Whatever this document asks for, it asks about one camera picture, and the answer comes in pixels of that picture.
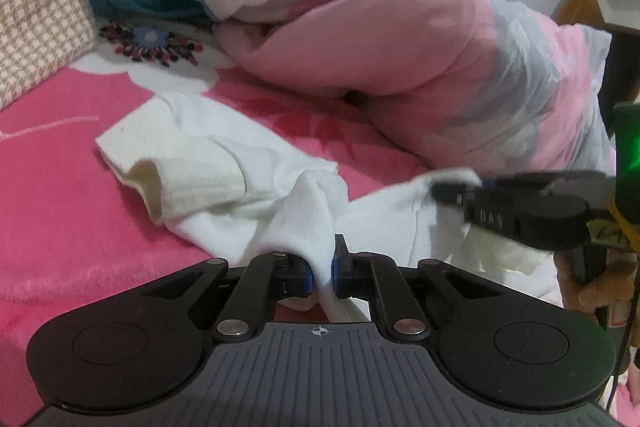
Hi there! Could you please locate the white garment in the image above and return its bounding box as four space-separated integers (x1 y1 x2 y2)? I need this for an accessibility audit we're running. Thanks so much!
95 91 568 324

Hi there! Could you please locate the pink grey floral quilt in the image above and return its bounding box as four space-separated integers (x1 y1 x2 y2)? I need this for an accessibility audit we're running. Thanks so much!
82 0 617 175

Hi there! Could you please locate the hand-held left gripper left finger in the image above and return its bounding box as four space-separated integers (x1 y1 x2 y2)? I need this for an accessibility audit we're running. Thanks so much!
142 252 315 342

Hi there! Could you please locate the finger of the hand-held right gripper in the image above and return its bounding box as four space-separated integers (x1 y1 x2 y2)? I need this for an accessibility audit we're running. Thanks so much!
430 176 532 236

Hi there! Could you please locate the black cable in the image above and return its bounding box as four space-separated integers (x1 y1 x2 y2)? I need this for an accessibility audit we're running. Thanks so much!
600 307 632 410

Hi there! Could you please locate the wooden bedside cabinet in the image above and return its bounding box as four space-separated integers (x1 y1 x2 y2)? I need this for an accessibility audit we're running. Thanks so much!
554 0 610 28

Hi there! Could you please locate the person's right hand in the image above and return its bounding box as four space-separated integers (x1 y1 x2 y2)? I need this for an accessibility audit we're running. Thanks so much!
556 253 631 323

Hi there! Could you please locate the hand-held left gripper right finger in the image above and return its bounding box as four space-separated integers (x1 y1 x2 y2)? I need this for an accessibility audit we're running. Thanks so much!
331 234 493 342

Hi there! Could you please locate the pink floral bed blanket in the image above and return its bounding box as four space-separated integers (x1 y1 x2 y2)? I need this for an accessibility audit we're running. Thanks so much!
0 19 640 427

